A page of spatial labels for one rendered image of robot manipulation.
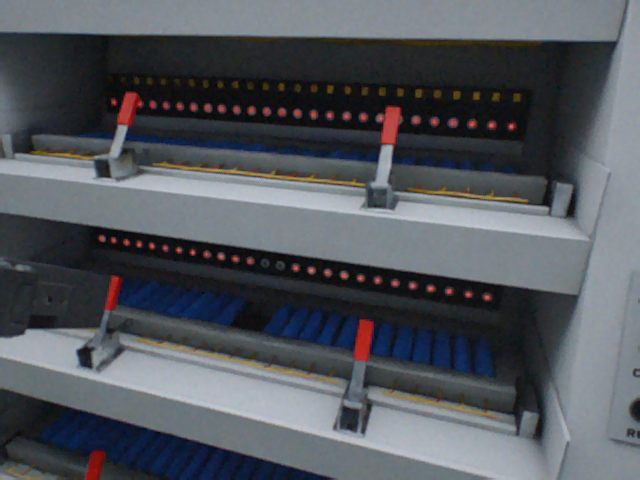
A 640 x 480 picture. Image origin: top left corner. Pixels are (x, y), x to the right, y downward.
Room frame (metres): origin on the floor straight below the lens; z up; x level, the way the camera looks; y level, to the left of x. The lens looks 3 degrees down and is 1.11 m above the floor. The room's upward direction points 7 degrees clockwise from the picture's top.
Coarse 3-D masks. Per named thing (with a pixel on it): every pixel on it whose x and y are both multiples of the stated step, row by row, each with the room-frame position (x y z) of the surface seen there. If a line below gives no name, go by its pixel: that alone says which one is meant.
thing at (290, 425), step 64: (64, 256) 0.62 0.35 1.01; (128, 256) 0.62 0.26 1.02; (0, 384) 0.47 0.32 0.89; (64, 384) 0.44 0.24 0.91; (128, 384) 0.42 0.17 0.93; (192, 384) 0.43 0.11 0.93; (256, 384) 0.43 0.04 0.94; (256, 448) 0.40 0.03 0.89; (320, 448) 0.37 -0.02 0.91; (384, 448) 0.36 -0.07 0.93; (448, 448) 0.36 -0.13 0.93; (512, 448) 0.36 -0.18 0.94
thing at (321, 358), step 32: (160, 320) 0.49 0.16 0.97; (192, 320) 0.49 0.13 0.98; (192, 352) 0.46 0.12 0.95; (256, 352) 0.46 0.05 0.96; (288, 352) 0.45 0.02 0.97; (320, 352) 0.44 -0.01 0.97; (352, 352) 0.44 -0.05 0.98; (384, 384) 0.43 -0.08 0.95; (416, 384) 0.42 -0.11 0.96; (448, 384) 0.41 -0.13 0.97; (480, 384) 0.40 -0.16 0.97; (512, 384) 0.40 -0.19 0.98
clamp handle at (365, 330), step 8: (360, 320) 0.40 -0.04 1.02; (360, 328) 0.40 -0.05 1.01; (368, 328) 0.39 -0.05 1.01; (360, 336) 0.39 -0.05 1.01; (368, 336) 0.39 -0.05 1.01; (360, 344) 0.39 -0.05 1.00; (368, 344) 0.39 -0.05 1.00; (360, 352) 0.39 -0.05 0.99; (368, 352) 0.39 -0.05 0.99; (360, 360) 0.39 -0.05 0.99; (360, 368) 0.39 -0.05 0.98; (352, 376) 0.39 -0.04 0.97; (360, 376) 0.39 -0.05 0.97; (352, 384) 0.38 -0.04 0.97; (360, 384) 0.38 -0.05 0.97; (352, 392) 0.38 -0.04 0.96; (360, 392) 0.38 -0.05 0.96; (352, 400) 0.38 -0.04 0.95
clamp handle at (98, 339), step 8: (112, 280) 0.46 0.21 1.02; (120, 280) 0.47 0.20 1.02; (112, 288) 0.46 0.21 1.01; (112, 296) 0.46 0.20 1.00; (112, 304) 0.46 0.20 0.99; (104, 320) 0.45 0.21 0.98; (104, 328) 0.45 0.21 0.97; (96, 336) 0.45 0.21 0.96; (104, 336) 0.45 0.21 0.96; (96, 344) 0.45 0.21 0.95
